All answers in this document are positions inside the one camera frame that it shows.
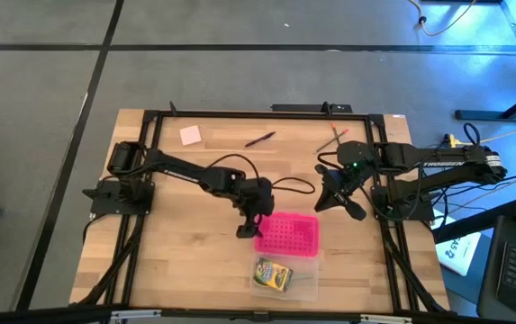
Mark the black table frame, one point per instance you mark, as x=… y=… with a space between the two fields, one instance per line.
x=262 y=115

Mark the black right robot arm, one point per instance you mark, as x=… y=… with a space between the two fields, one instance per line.
x=442 y=164

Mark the yellow power plug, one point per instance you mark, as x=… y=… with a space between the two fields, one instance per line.
x=451 y=140

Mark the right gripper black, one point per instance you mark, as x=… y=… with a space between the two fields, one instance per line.
x=342 y=185

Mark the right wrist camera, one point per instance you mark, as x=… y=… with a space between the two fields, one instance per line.
x=321 y=171

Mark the black power strip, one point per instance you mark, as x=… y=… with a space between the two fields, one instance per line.
x=311 y=108

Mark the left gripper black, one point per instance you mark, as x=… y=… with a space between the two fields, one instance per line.
x=257 y=198

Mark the black desk frame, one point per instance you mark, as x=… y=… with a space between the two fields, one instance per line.
x=487 y=114

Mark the pencil with red eraser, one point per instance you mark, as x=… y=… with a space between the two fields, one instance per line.
x=332 y=141
x=335 y=133

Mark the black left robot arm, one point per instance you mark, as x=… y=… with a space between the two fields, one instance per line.
x=176 y=173

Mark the green yellow crayon box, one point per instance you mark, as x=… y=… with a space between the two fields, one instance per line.
x=272 y=274

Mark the pink and clear pencil case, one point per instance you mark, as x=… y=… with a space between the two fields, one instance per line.
x=286 y=234

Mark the dark purple pen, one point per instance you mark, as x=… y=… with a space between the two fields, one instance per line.
x=260 y=139

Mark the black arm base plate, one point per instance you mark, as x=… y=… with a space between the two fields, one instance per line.
x=422 y=213
x=122 y=202

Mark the white paper box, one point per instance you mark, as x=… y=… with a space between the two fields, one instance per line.
x=458 y=252

